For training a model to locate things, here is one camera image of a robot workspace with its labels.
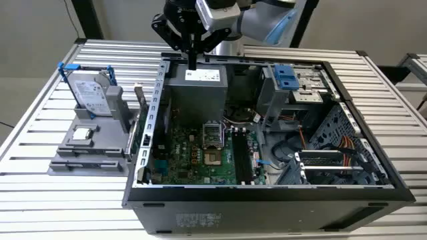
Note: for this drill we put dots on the grey parts rack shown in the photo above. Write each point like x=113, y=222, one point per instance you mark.
x=107, y=130

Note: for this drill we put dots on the black upright post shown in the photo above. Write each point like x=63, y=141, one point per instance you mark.
x=88, y=20
x=311, y=10

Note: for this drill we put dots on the grey perforated disk cage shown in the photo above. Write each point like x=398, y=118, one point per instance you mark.
x=320, y=158

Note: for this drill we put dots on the grey power supply unit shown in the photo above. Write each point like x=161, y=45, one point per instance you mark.
x=196, y=100

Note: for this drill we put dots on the black PC case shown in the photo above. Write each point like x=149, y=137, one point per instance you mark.
x=234, y=215

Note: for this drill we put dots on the green graphics card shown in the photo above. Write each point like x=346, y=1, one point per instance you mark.
x=143, y=117

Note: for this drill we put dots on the blue plastic bay latch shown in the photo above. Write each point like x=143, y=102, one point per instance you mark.
x=284, y=77

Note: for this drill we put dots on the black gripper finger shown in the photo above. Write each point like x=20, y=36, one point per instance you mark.
x=213, y=40
x=167, y=35

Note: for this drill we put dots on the RAM slot white clips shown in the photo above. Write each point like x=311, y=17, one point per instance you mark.
x=248, y=155
x=239, y=155

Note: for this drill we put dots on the round black speaker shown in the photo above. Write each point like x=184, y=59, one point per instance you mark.
x=242, y=113

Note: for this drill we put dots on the black case fan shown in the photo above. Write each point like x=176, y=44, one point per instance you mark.
x=165, y=120

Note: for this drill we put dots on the white box wrist camera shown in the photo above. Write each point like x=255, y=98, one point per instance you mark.
x=216, y=15

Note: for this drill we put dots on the silver metal disk bay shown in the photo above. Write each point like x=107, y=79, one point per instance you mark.
x=304, y=98

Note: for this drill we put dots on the CPU socket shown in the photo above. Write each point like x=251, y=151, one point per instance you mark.
x=212, y=158

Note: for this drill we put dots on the aluminium side table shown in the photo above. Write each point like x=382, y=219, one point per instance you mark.
x=414, y=61

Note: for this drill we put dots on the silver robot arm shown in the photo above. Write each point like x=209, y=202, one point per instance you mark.
x=260, y=20

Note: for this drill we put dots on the silver CPU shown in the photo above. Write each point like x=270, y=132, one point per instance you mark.
x=81, y=134

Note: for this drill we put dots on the hard disk in blue carrier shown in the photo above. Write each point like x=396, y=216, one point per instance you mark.
x=88, y=92

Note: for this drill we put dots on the green motherboard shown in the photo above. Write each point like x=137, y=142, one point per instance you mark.
x=187, y=165

